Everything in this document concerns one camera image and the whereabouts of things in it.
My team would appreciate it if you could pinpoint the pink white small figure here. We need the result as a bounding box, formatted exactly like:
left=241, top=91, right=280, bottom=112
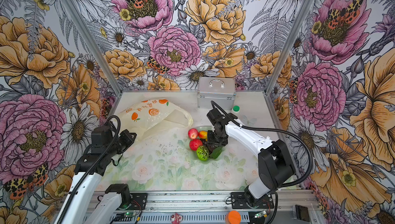
left=170, top=213, right=183, bottom=224

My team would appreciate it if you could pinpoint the white bottle green cap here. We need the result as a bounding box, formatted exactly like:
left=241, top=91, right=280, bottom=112
left=231, top=105, right=240, bottom=114

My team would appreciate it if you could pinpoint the red strawberry fruit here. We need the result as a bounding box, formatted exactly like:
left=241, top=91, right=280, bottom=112
left=189, top=139, right=203, bottom=151

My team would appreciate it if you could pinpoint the aluminium corner post right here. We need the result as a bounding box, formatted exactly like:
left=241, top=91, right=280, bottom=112
left=265, top=0, right=314, bottom=96

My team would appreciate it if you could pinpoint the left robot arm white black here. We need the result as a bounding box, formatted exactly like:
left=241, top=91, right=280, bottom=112
left=55, top=125, right=137, bottom=224

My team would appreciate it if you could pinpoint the black corrugated cable left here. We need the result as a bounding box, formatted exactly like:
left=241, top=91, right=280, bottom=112
left=55, top=115, right=121, bottom=224

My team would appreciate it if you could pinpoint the red yellow apple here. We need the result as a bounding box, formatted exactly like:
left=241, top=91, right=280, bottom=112
left=188, top=128, right=199, bottom=140

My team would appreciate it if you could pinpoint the aluminium corner post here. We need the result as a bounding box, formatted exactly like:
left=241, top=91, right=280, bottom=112
left=265, top=0, right=314, bottom=96
left=60, top=0, right=122, bottom=97

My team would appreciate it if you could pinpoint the green leaf grape bunch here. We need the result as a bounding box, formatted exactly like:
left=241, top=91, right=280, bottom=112
left=209, top=147, right=223, bottom=159

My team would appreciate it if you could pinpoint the light green wavy plate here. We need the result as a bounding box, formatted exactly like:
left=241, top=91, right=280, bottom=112
left=188, top=128, right=223, bottom=161

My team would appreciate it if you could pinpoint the yellow red mango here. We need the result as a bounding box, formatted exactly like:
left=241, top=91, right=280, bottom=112
left=198, top=130, right=208, bottom=140

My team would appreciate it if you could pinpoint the black corrugated cable right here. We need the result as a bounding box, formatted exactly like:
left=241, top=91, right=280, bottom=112
left=210, top=100, right=314, bottom=189

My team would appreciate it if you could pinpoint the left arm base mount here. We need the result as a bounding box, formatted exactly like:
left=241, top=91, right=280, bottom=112
left=119, top=193, right=148, bottom=211

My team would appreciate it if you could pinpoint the orange round cap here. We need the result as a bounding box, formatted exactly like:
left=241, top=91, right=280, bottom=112
left=225, top=210, right=242, bottom=224

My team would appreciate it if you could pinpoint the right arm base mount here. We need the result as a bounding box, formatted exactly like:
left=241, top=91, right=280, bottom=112
left=230, top=192, right=275, bottom=210

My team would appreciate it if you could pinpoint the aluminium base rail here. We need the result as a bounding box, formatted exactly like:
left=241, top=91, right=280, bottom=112
left=97, top=190, right=325, bottom=224

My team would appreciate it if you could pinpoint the aluminium corner post left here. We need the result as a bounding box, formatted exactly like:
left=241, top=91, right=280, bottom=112
left=60, top=0, right=122, bottom=97

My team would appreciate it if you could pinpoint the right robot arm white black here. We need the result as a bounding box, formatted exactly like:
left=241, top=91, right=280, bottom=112
left=207, top=108, right=295, bottom=207

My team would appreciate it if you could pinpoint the black device on rail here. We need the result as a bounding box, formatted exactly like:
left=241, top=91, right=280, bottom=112
left=293, top=205, right=310, bottom=223

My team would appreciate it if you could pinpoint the silver aluminium case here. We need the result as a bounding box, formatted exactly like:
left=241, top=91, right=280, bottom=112
left=197, top=77, right=236, bottom=110

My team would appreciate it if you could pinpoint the green kiwi half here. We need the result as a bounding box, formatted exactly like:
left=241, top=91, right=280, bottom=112
left=196, top=145, right=210, bottom=161

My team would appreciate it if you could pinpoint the cream translucent plastic bag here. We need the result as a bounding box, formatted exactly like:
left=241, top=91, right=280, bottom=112
left=117, top=99, right=193, bottom=141

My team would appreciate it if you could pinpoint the black corrugated cable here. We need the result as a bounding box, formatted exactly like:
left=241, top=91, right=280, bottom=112
left=210, top=100, right=314, bottom=189
left=55, top=115, right=121, bottom=224

